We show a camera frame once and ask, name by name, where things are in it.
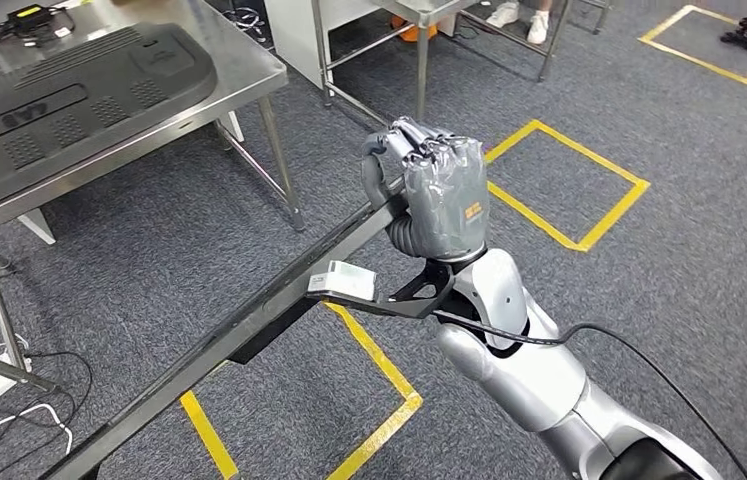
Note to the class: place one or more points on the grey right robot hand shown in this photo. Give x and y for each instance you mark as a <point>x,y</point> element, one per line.
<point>446,199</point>

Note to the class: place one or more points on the long black plastic panel part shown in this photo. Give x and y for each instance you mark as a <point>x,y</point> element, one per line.
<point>214,351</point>

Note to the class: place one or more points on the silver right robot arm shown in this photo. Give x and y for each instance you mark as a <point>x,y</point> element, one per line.
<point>532,371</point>

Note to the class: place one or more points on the stainless steel workbench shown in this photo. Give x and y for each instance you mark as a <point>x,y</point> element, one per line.
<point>240,66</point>

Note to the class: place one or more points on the orange object under table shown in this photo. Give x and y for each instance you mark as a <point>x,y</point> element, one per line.
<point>403,30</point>

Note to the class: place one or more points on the person's foot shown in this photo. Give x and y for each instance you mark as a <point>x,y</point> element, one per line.
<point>502,14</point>
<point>538,30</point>

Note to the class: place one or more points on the white cabinet panel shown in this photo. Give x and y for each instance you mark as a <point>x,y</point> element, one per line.
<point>293,33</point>

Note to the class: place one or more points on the black plastic engine cover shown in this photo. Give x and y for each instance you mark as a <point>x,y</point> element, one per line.
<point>81,99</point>

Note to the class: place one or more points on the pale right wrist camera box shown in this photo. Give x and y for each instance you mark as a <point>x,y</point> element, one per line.
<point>346,278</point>

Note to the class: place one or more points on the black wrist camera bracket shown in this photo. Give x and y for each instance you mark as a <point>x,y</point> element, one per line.
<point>380,308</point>

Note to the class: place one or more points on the steel frame table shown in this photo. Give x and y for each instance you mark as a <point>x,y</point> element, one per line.
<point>422,66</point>

